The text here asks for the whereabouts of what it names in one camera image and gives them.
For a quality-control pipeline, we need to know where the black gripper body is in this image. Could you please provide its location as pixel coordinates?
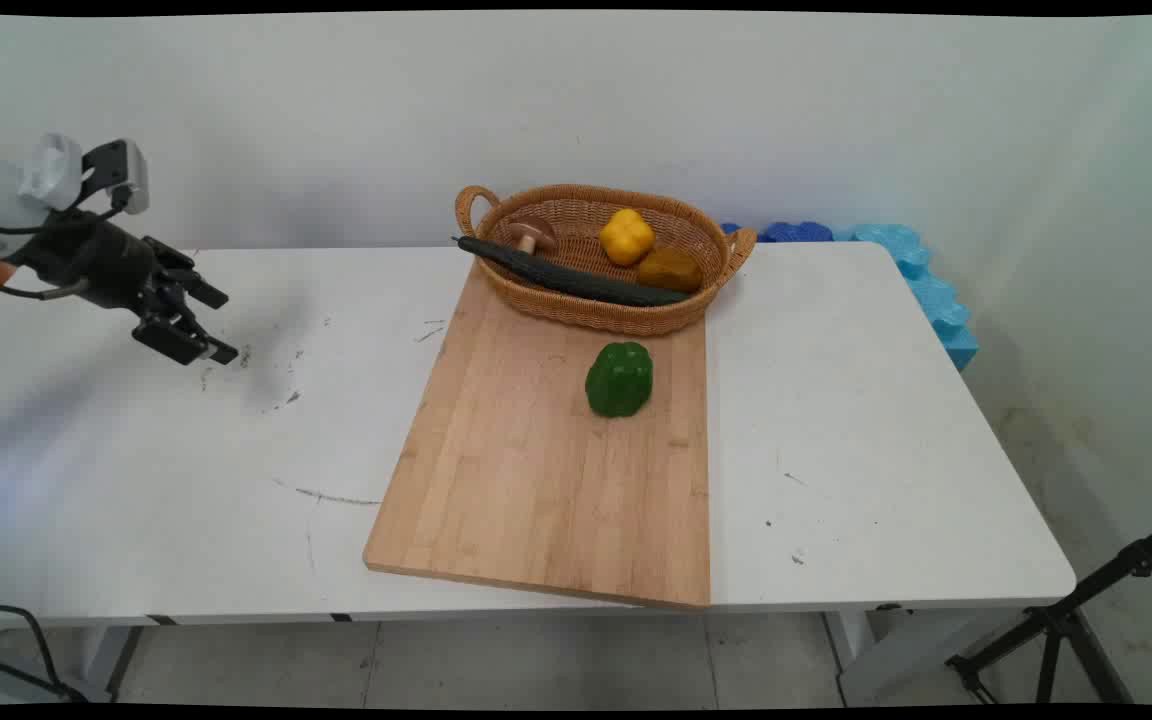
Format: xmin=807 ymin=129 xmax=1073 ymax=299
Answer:
xmin=11 ymin=212 xmax=167 ymax=311

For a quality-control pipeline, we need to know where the brown-yellow potato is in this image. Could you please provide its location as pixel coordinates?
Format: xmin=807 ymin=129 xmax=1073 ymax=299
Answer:
xmin=635 ymin=247 xmax=704 ymax=294

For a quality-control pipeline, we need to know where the dark blue foam mat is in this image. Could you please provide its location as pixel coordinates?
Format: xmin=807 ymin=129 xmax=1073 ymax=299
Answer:
xmin=721 ymin=221 xmax=834 ymax=244

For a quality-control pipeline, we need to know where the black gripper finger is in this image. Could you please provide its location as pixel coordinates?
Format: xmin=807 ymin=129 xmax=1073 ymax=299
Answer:
xmin=141 ymin=235 xmax=230 ymax=309
xmin=131 ymin=303 xmax=240 ymax=367

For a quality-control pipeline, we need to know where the wooden cutting board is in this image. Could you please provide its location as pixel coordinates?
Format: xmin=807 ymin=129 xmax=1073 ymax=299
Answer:
xmin=363 ymin=262 xmax=712 ymax=611

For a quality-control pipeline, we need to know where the dark green cucumber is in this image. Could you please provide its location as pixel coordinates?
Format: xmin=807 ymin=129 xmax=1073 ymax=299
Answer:
xmin=452 ymin=235 xmax=689 ymax=308

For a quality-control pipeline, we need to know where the black floor cable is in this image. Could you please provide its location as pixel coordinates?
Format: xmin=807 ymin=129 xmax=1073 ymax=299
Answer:
xmin=0 ymin=603 xmax=87 ymax=703

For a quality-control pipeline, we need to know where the green bell pepper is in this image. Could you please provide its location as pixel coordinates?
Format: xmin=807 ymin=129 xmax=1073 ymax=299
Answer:
xmin=584 ymin=341 xmax=654 ymax=419

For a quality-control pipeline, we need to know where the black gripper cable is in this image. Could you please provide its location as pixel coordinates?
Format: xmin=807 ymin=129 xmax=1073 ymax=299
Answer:
xmin=0 ymin=268 xmax=92 ymax=302

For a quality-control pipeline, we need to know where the white table leg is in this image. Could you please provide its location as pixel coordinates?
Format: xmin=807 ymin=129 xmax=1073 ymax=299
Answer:
xmin=821 ymin=605 xmax=1032 ymax=707
xmin=76 ymin=625 xmax=147 ymax=703

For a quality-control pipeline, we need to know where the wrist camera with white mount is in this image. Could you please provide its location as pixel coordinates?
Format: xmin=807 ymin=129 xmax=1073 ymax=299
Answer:
xmin=18 ymin=133 xmax=150 ymax=216

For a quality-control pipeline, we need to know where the black tripod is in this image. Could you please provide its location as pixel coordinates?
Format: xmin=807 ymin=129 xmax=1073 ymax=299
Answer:
xmin=944 ymin=512 xmax=1152 ymax=706

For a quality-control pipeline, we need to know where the woven wicker basket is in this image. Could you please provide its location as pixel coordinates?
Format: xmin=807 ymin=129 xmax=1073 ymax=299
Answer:
xmin=454 ymin=183 xmax=758 ymax=337

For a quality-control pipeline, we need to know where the yellow bell pepper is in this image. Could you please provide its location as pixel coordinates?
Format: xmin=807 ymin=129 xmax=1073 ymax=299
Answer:
xmin=599 ymin=208 xmax=656 ymax=267

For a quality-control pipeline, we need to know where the brown toy mushroom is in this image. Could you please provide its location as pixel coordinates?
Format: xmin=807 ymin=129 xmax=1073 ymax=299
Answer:
xmin=508 ymin=216 xmax=558 ymax=256

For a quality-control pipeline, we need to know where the light blue foam mat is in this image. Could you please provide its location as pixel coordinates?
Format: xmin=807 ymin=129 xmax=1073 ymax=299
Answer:
xmin=851 ymin=223 xmax=980 ymax=372

